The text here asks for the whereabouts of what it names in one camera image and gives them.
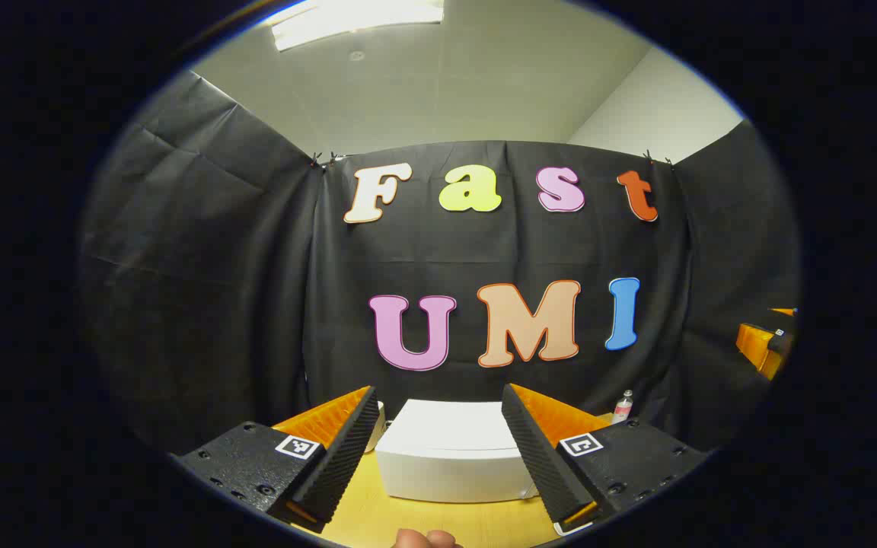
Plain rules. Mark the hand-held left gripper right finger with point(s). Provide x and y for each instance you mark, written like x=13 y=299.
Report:
x=534 y=449

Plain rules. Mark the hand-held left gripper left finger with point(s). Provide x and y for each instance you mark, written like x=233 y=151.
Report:
x=347 y=449

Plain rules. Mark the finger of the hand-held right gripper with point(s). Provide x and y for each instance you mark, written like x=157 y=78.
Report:
x=758 y=346
x=785 y=311

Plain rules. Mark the white microwave oven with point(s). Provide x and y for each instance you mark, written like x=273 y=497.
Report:
x=446 y=445

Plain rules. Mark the small white box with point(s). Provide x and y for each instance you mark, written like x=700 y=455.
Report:
x=377 y=426

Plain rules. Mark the small clear bottle pink label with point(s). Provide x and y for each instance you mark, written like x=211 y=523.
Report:
x=623 y=409

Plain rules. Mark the ceiling light panel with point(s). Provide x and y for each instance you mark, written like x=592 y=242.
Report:
x=355 y=21

